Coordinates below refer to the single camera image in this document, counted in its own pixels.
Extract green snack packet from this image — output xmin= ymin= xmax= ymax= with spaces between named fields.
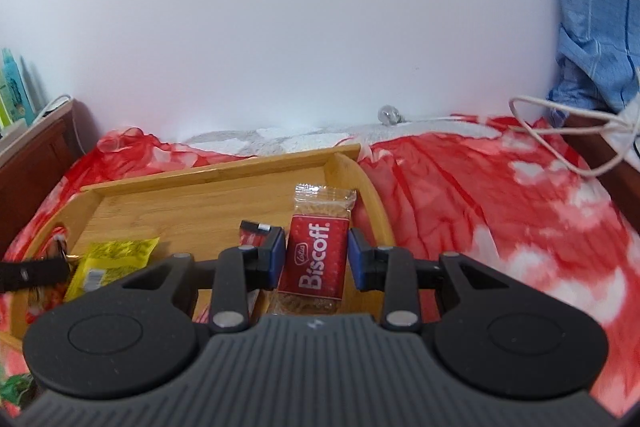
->
xmin=0 ymin=373 xmax=37 ymax=409

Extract teal spray bottle right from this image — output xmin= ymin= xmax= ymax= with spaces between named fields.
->
xmin=1 ymin=48 xmax=36 ymax=126

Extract red peanut snack bag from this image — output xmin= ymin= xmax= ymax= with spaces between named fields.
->
xmin=28 ymin=231 xmax=70 ymax=314

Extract yellow snack bag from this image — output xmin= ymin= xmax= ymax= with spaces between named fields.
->
xmin=64 ymin=237 xmax=160 ymax=303

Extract wooden serving tray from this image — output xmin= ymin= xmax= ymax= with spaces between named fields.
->
xmin=8 ymin=143 xmax=396 ymax=353

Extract colourful floral bed cloth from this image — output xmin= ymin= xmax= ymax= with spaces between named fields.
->
xmin=4 ymin=117 xmax=639 ymax=415

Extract blue checked cloth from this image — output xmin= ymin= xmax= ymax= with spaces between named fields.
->
xmin=550 ymin=0 xmax=639 ymax=114

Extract red Biscoff biscuit packet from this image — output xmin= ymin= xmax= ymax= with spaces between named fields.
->
xmin=268 ymin=184 xmax=357 ymax=315

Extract white cable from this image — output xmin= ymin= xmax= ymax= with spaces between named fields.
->
xmin=508 ymin=95 xmax=640 ymax=179

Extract brown wooden cabinet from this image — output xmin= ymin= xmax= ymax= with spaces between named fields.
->
xmin=1 ymin=101 xmax=84 ymax=251

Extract long red stick packet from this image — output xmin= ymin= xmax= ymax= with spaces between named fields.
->
xmin=239 ymin=220 xmax=272 ymax=258

